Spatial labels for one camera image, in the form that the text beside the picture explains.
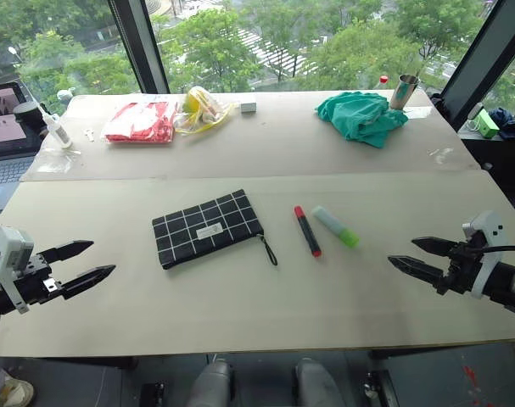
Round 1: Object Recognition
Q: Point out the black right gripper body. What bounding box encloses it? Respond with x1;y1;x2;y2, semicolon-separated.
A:
435;239;486;297

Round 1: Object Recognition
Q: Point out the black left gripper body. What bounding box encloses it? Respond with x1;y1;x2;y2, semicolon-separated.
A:
14;252;66;307

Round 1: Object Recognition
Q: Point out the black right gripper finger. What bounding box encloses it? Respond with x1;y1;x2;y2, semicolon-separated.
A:
411;236;460;258
387;254;448;291

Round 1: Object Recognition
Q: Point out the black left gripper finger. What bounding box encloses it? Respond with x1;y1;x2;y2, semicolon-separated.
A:
60;265;116;301
36;240;95;262

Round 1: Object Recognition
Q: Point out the black checkered pencil pouch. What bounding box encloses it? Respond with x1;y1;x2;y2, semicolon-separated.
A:
151;188;279;270

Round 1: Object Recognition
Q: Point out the pale green highlighter pen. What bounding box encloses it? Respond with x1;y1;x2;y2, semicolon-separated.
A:
311;205;361;249

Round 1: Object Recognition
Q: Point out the light coloured shoe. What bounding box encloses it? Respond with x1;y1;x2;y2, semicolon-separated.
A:
0;367;36;407

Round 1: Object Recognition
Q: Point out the red black marker pen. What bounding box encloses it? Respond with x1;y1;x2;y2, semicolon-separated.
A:
294;205;323;259

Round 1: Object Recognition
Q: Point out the white glue bottle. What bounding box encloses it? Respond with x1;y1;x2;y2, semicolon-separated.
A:
38;103;74;149

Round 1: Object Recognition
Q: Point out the green small box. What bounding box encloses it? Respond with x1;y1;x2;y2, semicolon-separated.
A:
472;108;501;139

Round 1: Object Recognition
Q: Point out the black round device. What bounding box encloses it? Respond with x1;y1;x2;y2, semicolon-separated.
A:
13;101;45;137

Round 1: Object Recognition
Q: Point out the grey laptop computer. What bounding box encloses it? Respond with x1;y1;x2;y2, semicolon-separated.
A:
0;81;41;213

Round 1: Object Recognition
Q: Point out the red white plastic package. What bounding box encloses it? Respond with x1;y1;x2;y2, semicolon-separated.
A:
100;100;177;146

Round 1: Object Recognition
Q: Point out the dark blue cloth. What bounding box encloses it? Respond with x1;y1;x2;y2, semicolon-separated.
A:
488;107;515;142

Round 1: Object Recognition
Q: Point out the green crumpled cloth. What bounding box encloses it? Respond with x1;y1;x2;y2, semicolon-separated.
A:
315;91;410;150

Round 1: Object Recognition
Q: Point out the grey rounded robot leg shape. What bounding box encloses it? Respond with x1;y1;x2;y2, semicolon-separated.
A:
184;360;237;407
293;358;348;407

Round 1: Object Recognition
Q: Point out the stainless steel cup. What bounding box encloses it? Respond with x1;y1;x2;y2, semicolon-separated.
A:
388;74;422;112

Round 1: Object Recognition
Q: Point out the clear yellow plastic bag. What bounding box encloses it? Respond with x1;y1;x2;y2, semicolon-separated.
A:
174;86;233;135

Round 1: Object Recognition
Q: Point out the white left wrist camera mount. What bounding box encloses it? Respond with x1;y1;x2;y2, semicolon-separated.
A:
0;225;36;315

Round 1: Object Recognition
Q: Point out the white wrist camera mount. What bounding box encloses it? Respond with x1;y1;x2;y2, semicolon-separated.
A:
461;210;506;300
0;225;36;315

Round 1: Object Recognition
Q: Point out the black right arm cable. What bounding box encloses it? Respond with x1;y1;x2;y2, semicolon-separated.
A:
476;244;515;257

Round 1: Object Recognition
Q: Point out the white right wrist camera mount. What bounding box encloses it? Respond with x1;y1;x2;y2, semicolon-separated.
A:
461;210;506;300

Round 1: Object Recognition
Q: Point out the black window frame pillar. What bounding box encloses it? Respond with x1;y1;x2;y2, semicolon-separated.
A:
106;0;171;95
439;0;515;133

